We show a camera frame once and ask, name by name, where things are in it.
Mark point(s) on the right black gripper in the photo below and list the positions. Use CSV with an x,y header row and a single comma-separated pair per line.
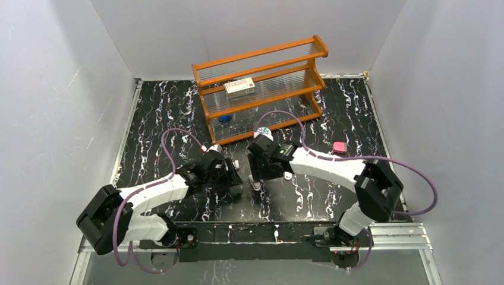
x,y
254,162

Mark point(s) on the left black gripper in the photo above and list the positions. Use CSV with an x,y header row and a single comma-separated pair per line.
x,y
231,171

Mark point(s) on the white stapler part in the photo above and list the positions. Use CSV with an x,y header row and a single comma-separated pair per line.
x,y
256,186

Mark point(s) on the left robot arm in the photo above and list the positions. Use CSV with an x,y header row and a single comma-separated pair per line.
x,y
120,213

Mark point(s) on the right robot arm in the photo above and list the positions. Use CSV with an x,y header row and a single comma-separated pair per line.
x,y
375,184

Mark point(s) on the round patterned tape roll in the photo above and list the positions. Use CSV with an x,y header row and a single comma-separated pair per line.
x,y
265,131

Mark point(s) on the small blue object on shelf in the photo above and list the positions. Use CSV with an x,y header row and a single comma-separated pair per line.
x,y
225,118

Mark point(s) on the orange wooden shelf rack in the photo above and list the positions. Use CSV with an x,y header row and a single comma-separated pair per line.
x,y
285,78

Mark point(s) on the black base bar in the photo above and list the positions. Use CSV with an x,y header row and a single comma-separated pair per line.
x,y
268,241

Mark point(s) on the pink tape measure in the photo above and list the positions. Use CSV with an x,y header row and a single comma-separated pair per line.
x,y
339,147

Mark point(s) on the white red staple box on shelf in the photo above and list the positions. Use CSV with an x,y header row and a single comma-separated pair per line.
x,y
239,88

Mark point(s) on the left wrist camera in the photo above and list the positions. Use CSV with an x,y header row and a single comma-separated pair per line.
x,y
213,148

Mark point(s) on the aluminium rail frame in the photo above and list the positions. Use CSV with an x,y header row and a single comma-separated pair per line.
x,y
401,254

